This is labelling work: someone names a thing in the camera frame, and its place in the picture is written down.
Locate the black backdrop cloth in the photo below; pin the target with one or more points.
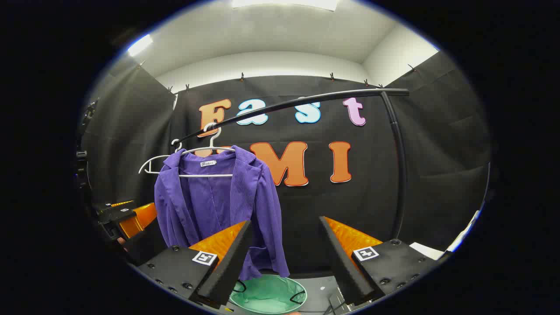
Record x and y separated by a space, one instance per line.
372 205

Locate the ceiling light panel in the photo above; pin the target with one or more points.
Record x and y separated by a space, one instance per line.
140 45
284 3

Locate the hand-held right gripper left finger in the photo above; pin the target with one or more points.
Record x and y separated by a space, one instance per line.
232 267

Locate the green laundry hamper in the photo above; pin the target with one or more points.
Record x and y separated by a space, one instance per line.
267 295

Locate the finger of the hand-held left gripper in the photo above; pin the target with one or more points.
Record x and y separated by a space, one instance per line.
140 218
113 212

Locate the black clothes rack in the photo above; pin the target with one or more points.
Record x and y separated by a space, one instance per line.
393 92

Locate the white clothes hanger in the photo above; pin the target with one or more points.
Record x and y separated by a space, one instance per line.
205 176
154 159

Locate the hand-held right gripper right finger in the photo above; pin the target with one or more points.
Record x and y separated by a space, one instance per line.
343 267

